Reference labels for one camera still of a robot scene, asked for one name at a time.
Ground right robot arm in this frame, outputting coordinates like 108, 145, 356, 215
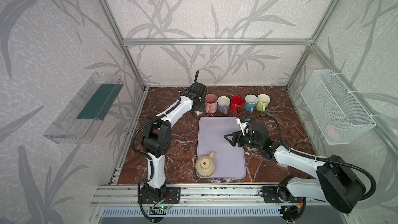
224, 122, 376, 214

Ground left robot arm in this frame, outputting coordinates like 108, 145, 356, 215
142, 96, 205, 190

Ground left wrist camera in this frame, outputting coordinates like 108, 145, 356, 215
184, 82, 206, 99

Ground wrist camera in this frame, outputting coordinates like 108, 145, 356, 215
236, 117, 250, 136
184, 82, 206, 99

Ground blue mug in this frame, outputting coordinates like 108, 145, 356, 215
244, 94, 258, 113

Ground lavender plastic tray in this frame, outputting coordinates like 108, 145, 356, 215
197, 117, 246, 179

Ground red mug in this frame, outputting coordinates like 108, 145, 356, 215
230, 95, 244, 113

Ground aluminium front rail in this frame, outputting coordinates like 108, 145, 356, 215
90, 183, 352, 207

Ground pink patterned mug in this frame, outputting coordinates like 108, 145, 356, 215
205, 93, 218, 114

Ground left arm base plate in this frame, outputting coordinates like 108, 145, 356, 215
139, 185, 181, 204

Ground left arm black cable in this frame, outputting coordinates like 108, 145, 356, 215
130, 69, 200, 162

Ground lavender mug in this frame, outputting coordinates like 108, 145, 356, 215
217, 96, 231, 115

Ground clear plastic wall bin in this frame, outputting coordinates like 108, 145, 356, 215
44, 72, 124, 144

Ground light green mug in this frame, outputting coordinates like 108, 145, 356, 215
256, 94, 271, 112

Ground white wire mesh basket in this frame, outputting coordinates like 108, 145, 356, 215
301, 69, 377, 145

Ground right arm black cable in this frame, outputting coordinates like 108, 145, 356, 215
245, 114, 377, 201

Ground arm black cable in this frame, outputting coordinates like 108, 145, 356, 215
130, 69, 200, 162
245, 114, 377, 201

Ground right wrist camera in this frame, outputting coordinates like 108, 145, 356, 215
236, 117, 250, 136

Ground beige stoneware mug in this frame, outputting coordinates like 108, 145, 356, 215
195, 152, 216, 177

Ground aluminium cage frame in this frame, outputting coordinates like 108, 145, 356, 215
85, 0, 398, 162

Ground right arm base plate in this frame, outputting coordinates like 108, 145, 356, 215
258, 186, 303, 205

